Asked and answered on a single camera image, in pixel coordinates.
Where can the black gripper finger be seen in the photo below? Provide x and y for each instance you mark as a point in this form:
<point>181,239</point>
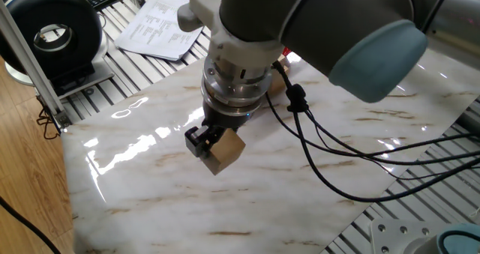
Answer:
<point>198,139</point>

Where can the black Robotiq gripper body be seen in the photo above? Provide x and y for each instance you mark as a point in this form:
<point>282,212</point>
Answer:
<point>232,119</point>

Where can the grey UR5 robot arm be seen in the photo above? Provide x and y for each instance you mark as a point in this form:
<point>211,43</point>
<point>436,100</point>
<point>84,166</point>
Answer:
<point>318,21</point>

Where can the white printed paper stack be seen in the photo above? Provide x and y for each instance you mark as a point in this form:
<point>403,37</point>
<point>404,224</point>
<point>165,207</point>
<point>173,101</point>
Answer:
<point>157,29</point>

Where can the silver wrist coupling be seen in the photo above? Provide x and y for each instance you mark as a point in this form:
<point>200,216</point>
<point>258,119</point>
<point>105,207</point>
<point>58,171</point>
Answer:
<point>234,85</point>

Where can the white marble pattern board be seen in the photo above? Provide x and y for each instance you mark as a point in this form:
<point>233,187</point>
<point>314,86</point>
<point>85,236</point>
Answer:
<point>187,216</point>

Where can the red glossy bowl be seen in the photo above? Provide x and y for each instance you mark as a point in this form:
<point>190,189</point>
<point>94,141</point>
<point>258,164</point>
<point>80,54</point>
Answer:
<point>287,51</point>

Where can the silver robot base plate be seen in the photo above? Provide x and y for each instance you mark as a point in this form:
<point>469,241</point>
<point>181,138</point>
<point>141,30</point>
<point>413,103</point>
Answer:
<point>393,235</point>

